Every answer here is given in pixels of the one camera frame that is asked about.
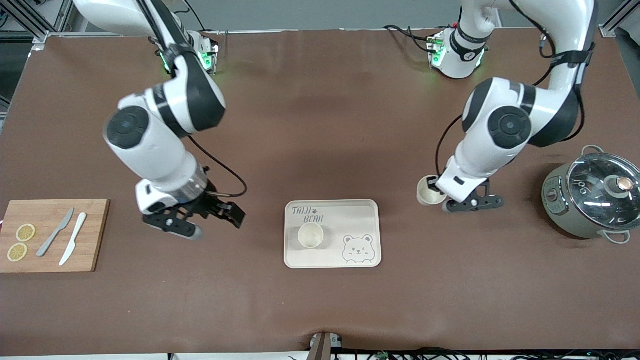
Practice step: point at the white IKEA cup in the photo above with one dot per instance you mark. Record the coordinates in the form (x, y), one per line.
(425, 196)
(310, 235)

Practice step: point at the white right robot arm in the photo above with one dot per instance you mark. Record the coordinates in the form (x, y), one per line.
(150, 140)

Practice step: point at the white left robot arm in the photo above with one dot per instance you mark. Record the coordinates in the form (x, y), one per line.
(505, 125)

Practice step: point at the wooden cutting board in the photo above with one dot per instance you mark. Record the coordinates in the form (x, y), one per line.
(95, 240)

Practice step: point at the grey-green electric cooking pot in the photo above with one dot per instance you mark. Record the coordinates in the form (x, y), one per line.
(555, 200)

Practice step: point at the white plastic knife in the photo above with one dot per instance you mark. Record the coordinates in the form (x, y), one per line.
(75, 235)

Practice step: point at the white bear print tray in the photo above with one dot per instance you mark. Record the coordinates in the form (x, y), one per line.
(350, 220)

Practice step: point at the grey plastic knife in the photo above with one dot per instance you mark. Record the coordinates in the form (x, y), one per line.
(55, 232)

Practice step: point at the glass pot lid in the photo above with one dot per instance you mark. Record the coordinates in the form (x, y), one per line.
(595, 195)

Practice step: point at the brown table mat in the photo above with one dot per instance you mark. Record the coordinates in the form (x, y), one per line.
(320, 125)

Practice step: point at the yellow lemon slice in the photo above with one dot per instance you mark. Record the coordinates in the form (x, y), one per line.
(17, 252)
(25, 232)

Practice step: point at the brown camera mount post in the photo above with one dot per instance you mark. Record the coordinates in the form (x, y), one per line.
(320, 350)

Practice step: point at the aluminium frame profile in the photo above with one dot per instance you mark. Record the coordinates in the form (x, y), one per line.
(30, 22)
(612, 22)

